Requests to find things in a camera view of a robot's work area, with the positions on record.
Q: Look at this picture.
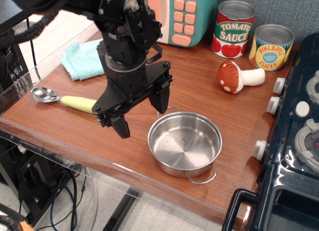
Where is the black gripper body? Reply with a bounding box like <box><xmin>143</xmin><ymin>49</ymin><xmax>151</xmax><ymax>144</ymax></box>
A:
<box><xmin>92</xmin><ymin>53</ymin><xmax>172</xmax><ymax>127</ymax></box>

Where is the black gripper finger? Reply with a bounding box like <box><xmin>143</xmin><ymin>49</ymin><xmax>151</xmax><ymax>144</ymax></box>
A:
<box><xmin>111</xmin><ymin>115</ymin><xmax>130</xmax><ymax>138</ymax></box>
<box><xmin>149</xmin><ymin>82</ymin><xmax>170</xmax><ymax>114</ymax></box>

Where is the light blue towel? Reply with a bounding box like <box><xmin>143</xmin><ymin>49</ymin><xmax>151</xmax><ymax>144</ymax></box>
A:
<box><xmin>61</xmin><ymin>39</ymin><xmax>105</xmax><ymax>81</ymax></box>

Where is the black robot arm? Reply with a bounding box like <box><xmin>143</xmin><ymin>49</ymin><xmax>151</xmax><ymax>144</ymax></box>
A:
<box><xmin>0</xmin><ymin>0</ymin><xmax>172</xmax><ymax>138</ymax></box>

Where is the stainless steel pot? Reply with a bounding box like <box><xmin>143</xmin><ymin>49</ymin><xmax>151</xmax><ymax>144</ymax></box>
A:
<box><xmin>148</xmin><ymin>110</ymin><xmax>223</xmax><ymax>185</ymax></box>

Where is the plush brown mushroom toy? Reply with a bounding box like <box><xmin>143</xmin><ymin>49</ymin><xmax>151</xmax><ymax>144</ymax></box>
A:
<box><xmin>217</xmin><ymin>60</ymin><xmax>266</xmax><ymax>94</ymax></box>

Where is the toy microwave teal and orange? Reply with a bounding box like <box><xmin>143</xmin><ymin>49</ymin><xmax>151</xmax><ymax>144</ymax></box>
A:
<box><xmin>145</xmin><ymin>0</ymin><xmax>218</xmax><ymax>47</ymax></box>

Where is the black table leg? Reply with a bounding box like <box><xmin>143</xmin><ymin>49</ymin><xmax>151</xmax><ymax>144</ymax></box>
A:
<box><xmin>102</xmin><ymin>189</ymin><xmax>139</xmax><ymax>231</ymax></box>

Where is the tomato sauce can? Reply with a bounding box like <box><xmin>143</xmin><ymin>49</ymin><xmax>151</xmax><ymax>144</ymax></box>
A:
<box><xmin>211</xmin><ymin>0</ymin><xmax>256</xmax><ymax>59</ymax></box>

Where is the white stove knob bottom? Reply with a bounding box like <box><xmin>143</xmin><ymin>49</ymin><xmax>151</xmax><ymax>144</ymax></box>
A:
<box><xmin>253</xmin><ymin>140</ymin><xmax>267</xmax><ymax>161</ymax></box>

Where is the white stove knob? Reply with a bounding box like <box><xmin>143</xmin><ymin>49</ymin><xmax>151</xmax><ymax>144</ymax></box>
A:
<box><xmin>253</xmin><ymin>140</ymin><xmax>267</xmax><ymax>161</ymax></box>
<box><xmin>273</xmin><ymin>78</ymin><xmax>286</xmax><ymax>95</ymax></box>
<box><xmin>267</xmin><ymin>97</ymin><xmax>280</xmax><ymax>115</ymax></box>

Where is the white stove knob middle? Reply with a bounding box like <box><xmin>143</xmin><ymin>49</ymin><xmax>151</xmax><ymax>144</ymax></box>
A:
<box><xmin>267</xmin><ymin>97</ymin><xmax>280</xmax><ymax>115</ymax></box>

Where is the black computer tower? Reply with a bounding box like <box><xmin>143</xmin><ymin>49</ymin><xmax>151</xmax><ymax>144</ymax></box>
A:
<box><xmin>0</xmin><ymin>45</ymin><xmax>28</xmax><ymax>93</ymax></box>

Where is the white stove knob top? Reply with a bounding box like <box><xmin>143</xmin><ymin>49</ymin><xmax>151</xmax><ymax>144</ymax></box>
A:
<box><xmin>273</xmin><ymin>78</ymin><xmax>286</xmax><ymax>95</ymax></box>

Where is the pineapple slices can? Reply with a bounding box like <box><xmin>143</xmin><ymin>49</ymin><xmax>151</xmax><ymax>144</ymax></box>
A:
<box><xmin>249</xmin><ymin>24</ymin><xmax>295</xmax><ymax>71</ymax></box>

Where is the dark blue toy stove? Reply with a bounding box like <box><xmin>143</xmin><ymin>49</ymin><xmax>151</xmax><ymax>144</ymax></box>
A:
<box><xmin>222</xmin><ymin>33</ymin><xmax>319</xmax><ymax>231</ymax></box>

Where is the spoon with yellow-green handle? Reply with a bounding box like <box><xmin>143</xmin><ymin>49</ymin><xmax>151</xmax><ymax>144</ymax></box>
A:
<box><xmin>31</xmin><ymin>87</ymin><xmax>97</xmax><ymax>114</ymax></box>

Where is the blue floor cable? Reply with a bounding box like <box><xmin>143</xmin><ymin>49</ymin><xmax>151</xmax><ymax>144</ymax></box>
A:
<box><xmin>49</xmin><ymin>170</ymin><xmax>78</xmax><ymax>231</ymax></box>

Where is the black sleeved cable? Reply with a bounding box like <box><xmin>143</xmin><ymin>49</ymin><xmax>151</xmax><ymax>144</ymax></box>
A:
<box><xmin>0</xmin><ymin>9</ymin><xmax>60</xmax><ymax>51</ymax></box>

